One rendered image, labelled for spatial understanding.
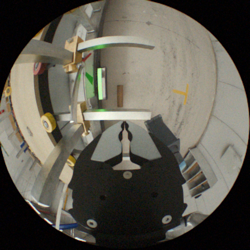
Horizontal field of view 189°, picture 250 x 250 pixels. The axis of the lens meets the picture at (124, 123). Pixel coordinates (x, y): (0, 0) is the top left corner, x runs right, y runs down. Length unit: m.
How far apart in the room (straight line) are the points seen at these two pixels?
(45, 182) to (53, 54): 0.26
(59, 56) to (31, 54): 0.08
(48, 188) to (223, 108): 2.76
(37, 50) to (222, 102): 2.76
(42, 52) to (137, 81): 1.05
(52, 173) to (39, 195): 0.07
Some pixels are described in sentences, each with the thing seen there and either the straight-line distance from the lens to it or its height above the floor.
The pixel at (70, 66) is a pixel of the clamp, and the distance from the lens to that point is 0.27.
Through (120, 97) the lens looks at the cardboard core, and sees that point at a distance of 1.01.
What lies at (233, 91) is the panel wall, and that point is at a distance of 2.62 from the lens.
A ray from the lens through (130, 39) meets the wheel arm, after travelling 0.27.
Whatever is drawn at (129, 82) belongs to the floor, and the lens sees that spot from 1.08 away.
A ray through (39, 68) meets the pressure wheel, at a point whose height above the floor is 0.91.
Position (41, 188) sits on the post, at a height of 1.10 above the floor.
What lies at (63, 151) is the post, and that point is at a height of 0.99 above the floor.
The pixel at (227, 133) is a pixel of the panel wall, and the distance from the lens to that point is 2.57.
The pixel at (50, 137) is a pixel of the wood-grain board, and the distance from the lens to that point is 0.44.
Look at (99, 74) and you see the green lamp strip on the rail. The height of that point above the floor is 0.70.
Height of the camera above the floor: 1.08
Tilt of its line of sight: 61 degrees down
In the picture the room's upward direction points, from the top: 178 degrees clockwise
